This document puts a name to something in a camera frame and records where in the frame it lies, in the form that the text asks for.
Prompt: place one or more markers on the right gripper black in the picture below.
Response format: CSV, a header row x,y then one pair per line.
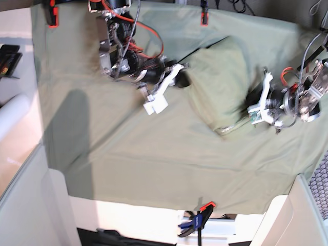
x,y
156,68

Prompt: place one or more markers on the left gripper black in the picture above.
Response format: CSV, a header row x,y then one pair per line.
x,y
274,102

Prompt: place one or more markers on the light green T-shirt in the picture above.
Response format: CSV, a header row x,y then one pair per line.
x,y
219,82

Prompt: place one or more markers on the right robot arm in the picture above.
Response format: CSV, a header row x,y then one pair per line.
x,y
120,56

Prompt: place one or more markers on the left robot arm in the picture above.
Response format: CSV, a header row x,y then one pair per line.
x,y
298,96

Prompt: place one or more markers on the orange black clamp middle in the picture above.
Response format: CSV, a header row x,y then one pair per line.
x,y
204,14

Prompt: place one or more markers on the orange black clamp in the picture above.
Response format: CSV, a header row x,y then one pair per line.
x,y
204,14
51,13

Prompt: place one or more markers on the green table cloth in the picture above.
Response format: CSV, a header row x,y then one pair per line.
x,y
98,134

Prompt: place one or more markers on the grey mesh mat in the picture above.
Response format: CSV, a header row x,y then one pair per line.
x,y
318,187

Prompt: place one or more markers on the white right panel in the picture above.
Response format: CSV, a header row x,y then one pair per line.
x,y
292,219

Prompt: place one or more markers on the white panel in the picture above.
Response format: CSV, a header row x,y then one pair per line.
x,y
35,207
292,219

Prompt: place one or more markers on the blue black bar clamp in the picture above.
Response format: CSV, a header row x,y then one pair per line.
x,y
197,221

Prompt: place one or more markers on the orange black clamp left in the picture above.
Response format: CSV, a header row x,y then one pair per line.
x,y
51,13

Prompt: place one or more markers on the white paper roll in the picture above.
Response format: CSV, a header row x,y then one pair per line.
x,y
12,112

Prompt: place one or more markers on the black tablet on stand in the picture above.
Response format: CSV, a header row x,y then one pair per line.
x,y
10,57

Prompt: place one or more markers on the black bag bottom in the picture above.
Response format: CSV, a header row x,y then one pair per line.
x,y
113,238

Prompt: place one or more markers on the white left panel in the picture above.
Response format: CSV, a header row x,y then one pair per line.
x,y
35,207

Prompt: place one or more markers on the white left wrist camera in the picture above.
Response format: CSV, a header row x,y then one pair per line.
x,y
258,113

